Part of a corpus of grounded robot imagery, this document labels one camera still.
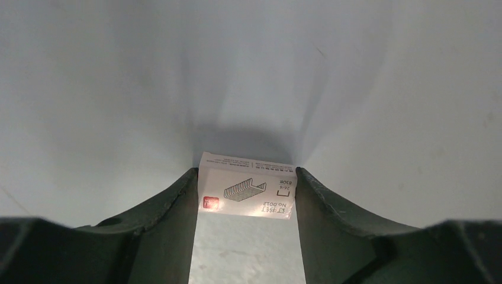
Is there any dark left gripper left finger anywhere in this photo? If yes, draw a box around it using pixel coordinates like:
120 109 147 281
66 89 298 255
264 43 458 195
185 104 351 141
1 168 198 283

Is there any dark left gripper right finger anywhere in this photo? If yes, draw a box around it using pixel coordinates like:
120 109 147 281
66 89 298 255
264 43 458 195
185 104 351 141
296 167 501 283

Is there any white staple box sleeve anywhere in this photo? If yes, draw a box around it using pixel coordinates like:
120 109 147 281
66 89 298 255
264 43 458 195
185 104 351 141
198 152 297 220

